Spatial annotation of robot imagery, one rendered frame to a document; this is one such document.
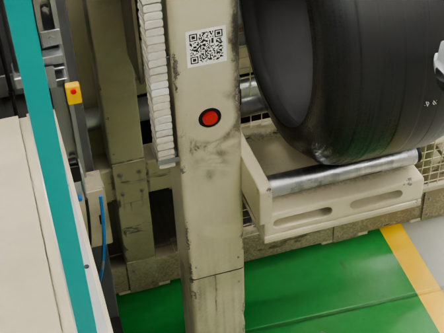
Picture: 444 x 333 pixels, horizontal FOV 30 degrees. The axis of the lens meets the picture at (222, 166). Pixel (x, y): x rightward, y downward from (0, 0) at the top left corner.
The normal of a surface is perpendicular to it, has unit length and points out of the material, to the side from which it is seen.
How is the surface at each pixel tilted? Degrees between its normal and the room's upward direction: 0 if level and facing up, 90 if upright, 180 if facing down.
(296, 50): 43
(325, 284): 0
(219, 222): 90
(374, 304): 0
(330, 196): 0
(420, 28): 69
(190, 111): 90
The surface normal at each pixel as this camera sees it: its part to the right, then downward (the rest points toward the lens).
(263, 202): 0.29, 0.60
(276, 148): -0.04, -0.77
